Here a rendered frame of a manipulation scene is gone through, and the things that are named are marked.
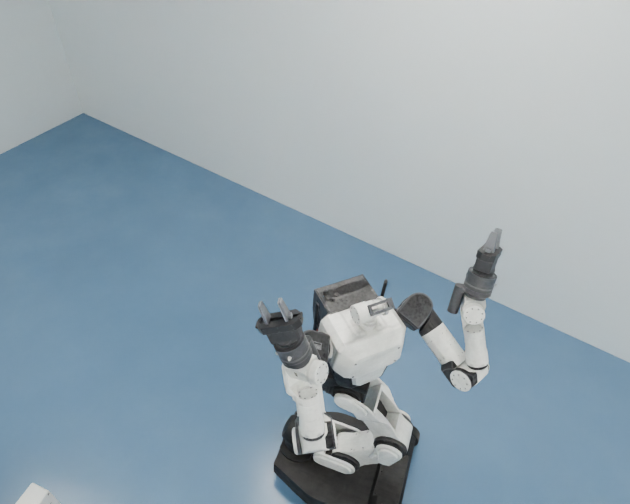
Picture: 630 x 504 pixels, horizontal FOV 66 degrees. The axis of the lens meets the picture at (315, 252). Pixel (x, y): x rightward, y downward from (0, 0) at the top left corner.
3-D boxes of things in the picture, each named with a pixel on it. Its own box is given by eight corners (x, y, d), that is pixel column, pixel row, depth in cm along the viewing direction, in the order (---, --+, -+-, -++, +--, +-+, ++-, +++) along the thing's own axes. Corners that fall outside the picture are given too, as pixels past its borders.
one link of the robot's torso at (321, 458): (311, 463, 235) (312, 452, 226) (324, 426, 249) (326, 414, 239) (352, 479, 231) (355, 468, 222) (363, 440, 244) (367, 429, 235)
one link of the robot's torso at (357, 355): (293, 345, 192) (295, 286, 166) (368, 318, 203) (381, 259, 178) (325, 410, 173) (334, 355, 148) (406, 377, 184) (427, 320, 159)
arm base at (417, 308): (403, 336, 181) (387, 309, 183) (432, 318, 182) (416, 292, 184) (409, 334, 166) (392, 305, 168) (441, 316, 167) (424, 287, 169)
